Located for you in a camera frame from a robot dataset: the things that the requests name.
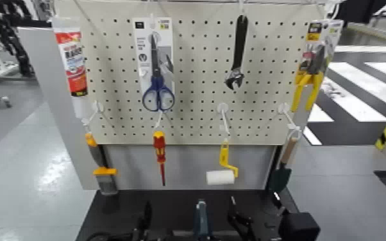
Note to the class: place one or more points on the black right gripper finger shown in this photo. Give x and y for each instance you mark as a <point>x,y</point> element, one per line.
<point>241,223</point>

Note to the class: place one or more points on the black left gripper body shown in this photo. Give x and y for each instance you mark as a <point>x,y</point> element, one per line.
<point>152,236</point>

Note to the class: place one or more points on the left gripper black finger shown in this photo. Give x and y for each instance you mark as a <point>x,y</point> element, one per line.
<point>147,215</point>

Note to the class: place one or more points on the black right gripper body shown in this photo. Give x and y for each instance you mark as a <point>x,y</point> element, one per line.
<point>299,227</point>

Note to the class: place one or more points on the blue teal upright tool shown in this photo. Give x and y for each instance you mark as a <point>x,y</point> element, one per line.
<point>201,218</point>

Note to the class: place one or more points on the yellow paint roller white sleeve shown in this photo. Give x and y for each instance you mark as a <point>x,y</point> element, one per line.
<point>220,177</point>

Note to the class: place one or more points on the orange grey scraper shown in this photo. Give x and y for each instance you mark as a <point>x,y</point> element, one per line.
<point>104,171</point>

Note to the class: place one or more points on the red yellow screwdriver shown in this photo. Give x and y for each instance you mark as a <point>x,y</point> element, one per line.
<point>159,144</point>

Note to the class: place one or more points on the beige perforated pegboard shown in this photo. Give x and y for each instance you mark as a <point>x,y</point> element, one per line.
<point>199,67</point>

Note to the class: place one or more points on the white sealant tube red label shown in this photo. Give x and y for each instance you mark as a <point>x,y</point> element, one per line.
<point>73,60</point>

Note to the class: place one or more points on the black adjustable wrench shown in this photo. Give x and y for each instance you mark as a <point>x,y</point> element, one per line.
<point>240,43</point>

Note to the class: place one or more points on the pliers packaging card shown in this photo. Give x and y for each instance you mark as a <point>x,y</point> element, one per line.
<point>334,33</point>

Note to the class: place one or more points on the black angular object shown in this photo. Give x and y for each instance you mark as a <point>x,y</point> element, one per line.
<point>358,10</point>

